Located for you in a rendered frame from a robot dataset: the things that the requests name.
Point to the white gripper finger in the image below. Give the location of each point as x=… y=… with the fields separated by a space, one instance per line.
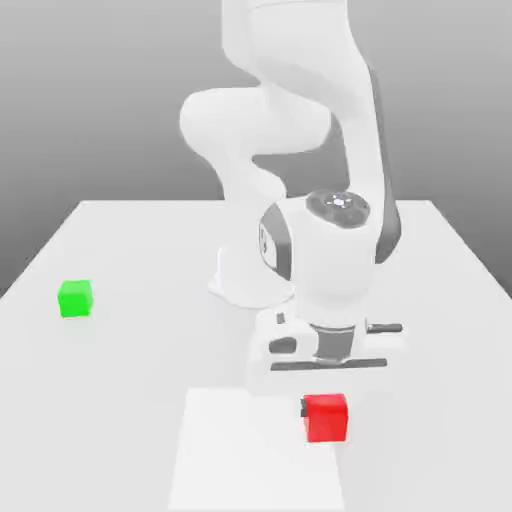
x=303 y=408

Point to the small red cube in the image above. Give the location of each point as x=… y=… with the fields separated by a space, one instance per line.
x=326 y=420

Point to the small green cube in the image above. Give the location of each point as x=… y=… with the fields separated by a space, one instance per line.
x=75 y=300

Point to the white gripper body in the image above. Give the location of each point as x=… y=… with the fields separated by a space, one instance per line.
x=320 y=378

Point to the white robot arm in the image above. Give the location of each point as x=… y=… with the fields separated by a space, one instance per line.
x=328 y=256

